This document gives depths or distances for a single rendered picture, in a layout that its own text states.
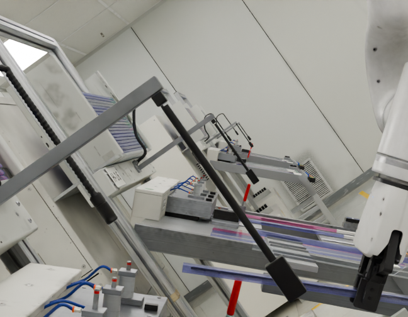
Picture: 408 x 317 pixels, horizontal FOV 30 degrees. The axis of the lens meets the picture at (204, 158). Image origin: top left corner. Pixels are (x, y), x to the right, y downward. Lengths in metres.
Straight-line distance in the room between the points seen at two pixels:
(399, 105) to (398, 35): 0.10
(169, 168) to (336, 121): 3.47
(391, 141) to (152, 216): 1.18
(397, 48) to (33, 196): 1.15
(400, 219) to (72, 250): 1.13
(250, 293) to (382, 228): 4.59
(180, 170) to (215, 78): 3.21
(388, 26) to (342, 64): 7.58
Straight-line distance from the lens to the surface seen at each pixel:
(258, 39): 8.56
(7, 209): 1.14
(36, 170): 0.79
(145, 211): 2.09
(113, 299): 0.94
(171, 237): 1.90
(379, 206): 1.00
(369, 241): 1.00
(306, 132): 8.53
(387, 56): 1.09
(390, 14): 1.00
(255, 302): 5.57
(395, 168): 1.00
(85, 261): 1.95
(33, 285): 1.03
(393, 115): 1.02
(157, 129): 5.46
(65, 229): 1.95
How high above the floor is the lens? 1.25
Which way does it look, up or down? level
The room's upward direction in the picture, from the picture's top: 35 degrees counter-clockwise
